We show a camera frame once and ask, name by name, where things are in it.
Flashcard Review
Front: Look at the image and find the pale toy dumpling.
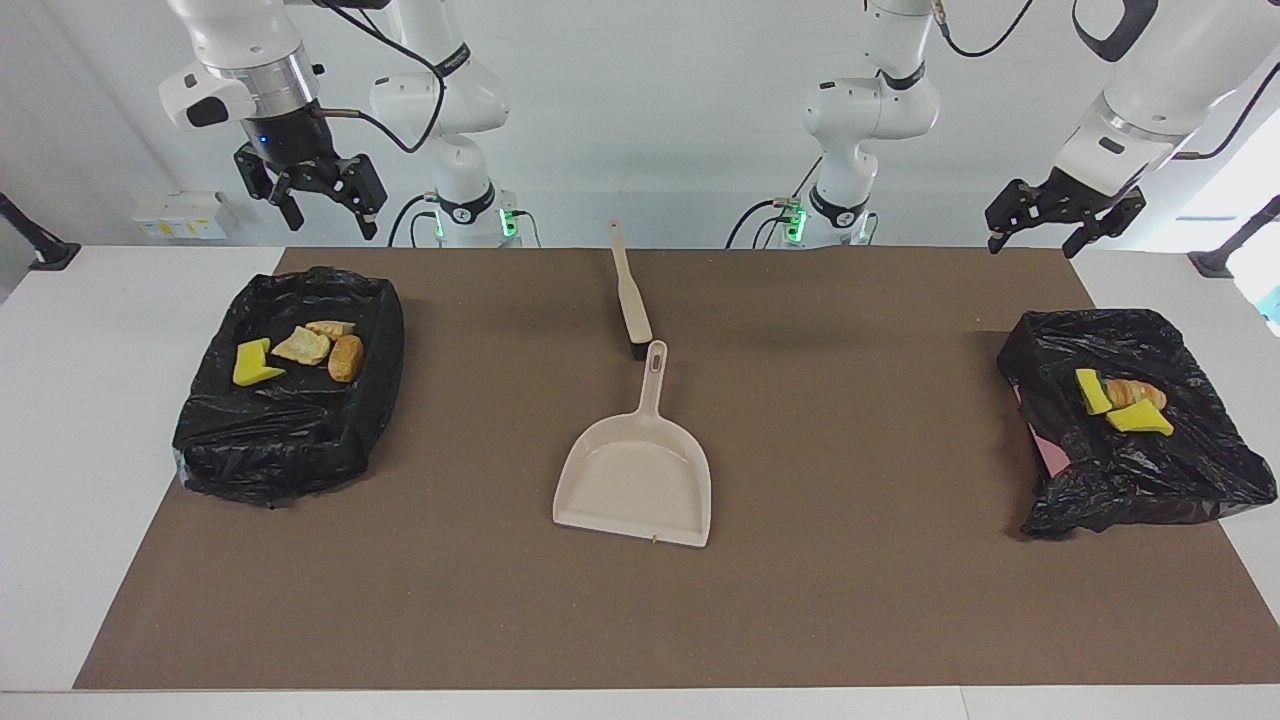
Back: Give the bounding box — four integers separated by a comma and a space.
270, 326, 332, 366

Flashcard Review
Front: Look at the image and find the beige plastic dustpan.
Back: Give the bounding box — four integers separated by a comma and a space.
552, 340, 713, 549

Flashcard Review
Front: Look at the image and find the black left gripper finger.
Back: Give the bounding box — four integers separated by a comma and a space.
985, 178, 1046, 257
1060, 210, 1131, 261

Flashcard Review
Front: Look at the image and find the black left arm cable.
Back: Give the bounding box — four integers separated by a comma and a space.
935, 0, 1280, 161

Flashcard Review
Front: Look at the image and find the brown toy bread bun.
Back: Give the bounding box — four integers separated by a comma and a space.
327, 334, 366, 383

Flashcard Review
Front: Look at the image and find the black plastic trash bag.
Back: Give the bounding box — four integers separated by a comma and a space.
997, 308, 1279, 538
172, 265, 406, 509

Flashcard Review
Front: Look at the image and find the brown table mat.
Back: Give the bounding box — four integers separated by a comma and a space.
72, 247, 1280, 691

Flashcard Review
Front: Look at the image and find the black arm base cable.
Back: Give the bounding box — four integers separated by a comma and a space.
388, 192, 441, 248
725, 160, 826, 249

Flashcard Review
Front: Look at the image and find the blocky yellow sponge piece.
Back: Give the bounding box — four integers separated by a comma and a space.
1075, 368, 1114, 416

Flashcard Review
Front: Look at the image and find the white wall socket box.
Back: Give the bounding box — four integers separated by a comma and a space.
132, 190, 229, 241

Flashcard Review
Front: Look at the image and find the pink plastic bin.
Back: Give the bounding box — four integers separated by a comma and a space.
1015, 385, 1071, 479

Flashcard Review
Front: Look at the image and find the notched yellow sponge piece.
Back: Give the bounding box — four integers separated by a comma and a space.
232, 338, 286, 387

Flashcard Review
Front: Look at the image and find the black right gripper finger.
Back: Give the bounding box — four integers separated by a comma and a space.
325, 153, 388, 242
234, 143, 307, 233

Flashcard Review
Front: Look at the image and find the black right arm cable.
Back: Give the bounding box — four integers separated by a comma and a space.
300, 0, 447, 156

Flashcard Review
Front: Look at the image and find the wedge yellow sponge piece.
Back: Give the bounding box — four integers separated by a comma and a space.
1105, 405, 1175, 437

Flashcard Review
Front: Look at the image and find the black clamp stand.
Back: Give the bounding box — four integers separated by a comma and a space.
1188, 195, 1280, 279
0, 192, 81, 272

